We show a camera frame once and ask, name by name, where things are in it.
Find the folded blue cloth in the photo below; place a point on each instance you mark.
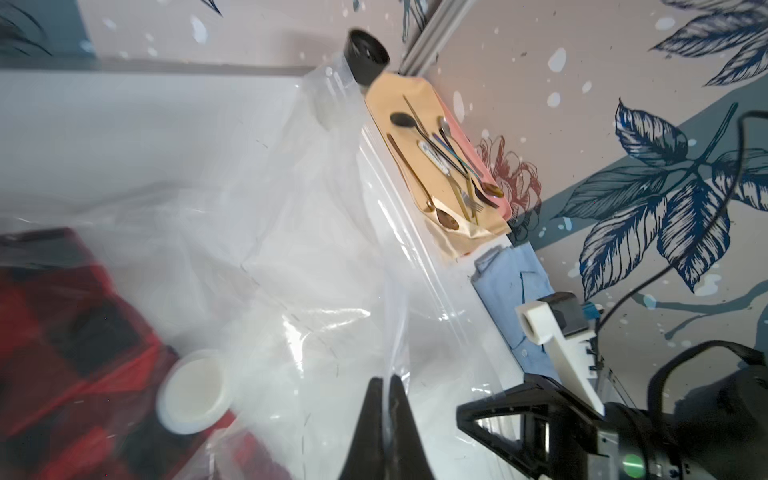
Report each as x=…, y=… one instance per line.
x=504, y=279

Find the white handled fork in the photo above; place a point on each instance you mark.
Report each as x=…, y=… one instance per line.
x=469, y=207

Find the clear plastic vacuum bag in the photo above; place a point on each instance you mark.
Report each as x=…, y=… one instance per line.
x=262, y=229

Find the iridescent spoon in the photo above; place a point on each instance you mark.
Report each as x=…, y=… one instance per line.
x=488, y=188

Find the glass shaker black lid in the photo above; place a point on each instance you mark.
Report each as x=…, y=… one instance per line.
x=366, y=56

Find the red black plaid cloth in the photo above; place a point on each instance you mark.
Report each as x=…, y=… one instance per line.
x=80, y=373

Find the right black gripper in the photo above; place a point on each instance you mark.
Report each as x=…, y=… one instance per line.
x=546, y=433

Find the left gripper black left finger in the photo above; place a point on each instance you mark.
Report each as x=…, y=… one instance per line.
x=366, y=456

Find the beige cloth napkin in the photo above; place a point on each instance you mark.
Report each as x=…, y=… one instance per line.
x=415, y=96

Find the black ladle spoon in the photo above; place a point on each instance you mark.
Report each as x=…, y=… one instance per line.
x=405, y=120

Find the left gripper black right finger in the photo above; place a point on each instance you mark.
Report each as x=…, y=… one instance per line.
x=405, y=455

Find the dark dinner knife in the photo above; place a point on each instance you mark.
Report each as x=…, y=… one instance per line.
x=465, y=171

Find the gold spoon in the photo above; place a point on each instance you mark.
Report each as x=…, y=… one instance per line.
x=445, y=219

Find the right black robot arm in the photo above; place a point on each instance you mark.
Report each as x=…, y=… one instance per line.
x=718, y=431

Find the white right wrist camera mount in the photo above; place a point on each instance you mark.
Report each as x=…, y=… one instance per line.
x=558, y=323

